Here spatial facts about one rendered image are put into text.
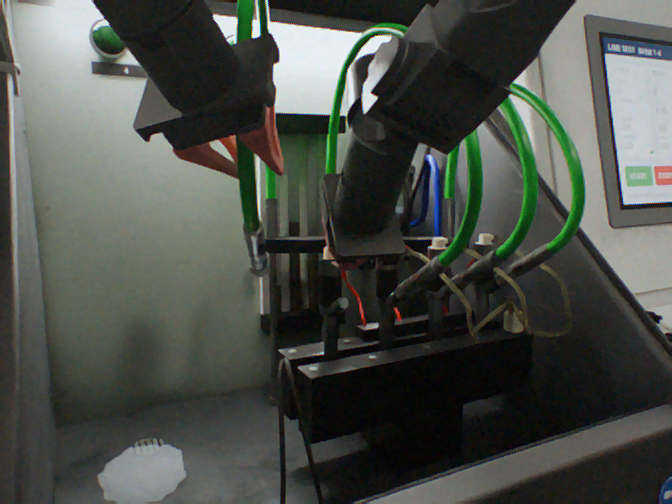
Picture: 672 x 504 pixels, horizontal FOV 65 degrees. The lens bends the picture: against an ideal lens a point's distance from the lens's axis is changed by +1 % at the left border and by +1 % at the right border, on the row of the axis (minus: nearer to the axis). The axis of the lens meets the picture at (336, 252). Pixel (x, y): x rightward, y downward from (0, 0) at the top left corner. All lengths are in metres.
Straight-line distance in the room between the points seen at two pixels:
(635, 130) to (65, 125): 0.88
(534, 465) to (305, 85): 0.65
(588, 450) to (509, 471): 0.09
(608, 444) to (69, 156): 0.74
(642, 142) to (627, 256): 0.20
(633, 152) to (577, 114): 0.13
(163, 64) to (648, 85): 0.87
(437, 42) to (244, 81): 0.13
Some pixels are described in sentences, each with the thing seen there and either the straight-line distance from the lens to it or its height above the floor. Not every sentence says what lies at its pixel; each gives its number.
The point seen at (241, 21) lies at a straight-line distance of 0.46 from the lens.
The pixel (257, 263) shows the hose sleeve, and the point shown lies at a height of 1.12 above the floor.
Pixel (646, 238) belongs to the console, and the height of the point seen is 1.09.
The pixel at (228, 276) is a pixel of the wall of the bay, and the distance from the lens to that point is 0.88.
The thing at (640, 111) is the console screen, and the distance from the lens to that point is 1.05.
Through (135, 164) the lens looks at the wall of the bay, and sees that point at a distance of 0.84.
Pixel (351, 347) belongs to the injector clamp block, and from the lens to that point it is 0.69.
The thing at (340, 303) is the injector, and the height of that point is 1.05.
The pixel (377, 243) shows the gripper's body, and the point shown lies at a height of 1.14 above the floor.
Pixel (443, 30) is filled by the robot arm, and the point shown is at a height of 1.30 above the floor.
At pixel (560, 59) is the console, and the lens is 0.94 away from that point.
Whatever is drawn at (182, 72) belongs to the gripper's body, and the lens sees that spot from 0.36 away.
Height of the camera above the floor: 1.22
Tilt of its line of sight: 10 degrees down
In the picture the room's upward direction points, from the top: straight up
